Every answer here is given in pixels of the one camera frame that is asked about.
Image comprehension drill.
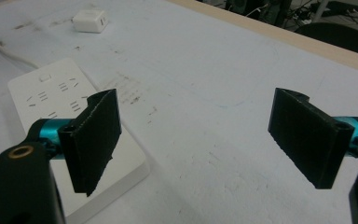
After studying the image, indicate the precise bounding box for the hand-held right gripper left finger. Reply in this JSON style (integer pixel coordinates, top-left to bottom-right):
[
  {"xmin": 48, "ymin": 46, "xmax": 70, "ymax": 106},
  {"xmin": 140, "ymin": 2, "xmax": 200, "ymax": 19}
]
[{"xmin": 27, "ymin": 88, "xmax": 123, "ymax": 198}]

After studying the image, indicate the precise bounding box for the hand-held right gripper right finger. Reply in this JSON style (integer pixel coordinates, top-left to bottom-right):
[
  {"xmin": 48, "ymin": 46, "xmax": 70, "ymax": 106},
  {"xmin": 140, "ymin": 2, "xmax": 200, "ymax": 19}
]
[{"xmin": 268, "ymin": 87, "xmax": 358, "ymax": 190}]

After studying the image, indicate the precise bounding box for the white power strip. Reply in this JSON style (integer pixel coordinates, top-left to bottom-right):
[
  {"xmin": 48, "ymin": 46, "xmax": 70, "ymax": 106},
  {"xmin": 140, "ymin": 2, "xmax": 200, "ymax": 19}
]
[{"xmin": 7, "ymin": 57, "xmax": 151, "ymax": 224}]

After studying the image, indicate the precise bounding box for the black office chair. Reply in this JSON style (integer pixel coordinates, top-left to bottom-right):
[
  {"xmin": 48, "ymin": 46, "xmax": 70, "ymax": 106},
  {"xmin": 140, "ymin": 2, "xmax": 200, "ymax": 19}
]
[{"xmin": 294, "ymin": 21, "xmax": 358, "ymax": 60}]

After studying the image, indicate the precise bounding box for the white charger plug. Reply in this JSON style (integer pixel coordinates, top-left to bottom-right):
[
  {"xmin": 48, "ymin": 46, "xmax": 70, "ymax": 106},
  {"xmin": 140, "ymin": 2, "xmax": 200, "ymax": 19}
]
[{"xmin": 71, "ymin": 8, "xmax": 110, "ymax": 34}]

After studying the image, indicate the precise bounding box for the tangle of dark cables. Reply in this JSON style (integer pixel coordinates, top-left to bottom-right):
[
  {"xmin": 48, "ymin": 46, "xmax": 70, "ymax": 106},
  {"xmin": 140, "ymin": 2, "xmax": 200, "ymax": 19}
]
[{"xmin": 223, "ymin": 0, "xmax": 358, "ymax": 31}]

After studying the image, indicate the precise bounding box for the white power strip cable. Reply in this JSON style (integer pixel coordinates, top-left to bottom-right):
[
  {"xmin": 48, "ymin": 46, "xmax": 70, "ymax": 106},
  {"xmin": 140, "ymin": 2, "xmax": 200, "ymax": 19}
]
[{"xmin": 0, "ymin": 17, "xmax": 41, "ymax": 70}]

